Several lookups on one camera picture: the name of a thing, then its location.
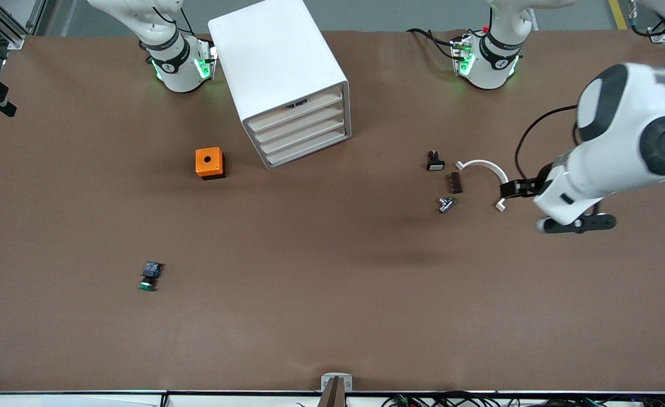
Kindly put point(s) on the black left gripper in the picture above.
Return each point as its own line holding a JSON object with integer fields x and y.
{"x": 536, "y": 184}

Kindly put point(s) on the green push button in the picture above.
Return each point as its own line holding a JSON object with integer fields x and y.
{"x": 150, "y": 273}

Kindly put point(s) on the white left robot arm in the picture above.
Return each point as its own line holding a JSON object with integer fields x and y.
{"x": 621, "y": 152}

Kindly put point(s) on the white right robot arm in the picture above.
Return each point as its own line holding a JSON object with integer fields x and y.
{"x": 180, "y": 73}

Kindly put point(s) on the black button with white face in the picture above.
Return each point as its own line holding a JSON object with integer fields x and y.
{"x": 435, "y": 165}

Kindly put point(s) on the orange button box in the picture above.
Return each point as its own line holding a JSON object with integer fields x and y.
{"x": 201, "y": 167}

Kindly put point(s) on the white curved plastic clip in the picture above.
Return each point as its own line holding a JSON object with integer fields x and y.
{"x": 482, "y": 163}

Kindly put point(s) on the brown terminal block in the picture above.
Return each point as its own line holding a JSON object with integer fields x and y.
{"x": 454, "y": 183}

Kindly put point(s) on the silver metal fitting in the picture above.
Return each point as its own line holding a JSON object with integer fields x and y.
{"x": 445, "y": 204}

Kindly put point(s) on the dark brown bar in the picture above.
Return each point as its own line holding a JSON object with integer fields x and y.
{"x": 335, "y": 395}

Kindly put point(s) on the aluminium frame profile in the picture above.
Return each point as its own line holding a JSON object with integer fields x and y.
{"x": 16, "y": 40}
{"x": 657, "y": 38}

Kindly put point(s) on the grey metal bracket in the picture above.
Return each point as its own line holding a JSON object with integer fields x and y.
{"x": 325, "y": 380}

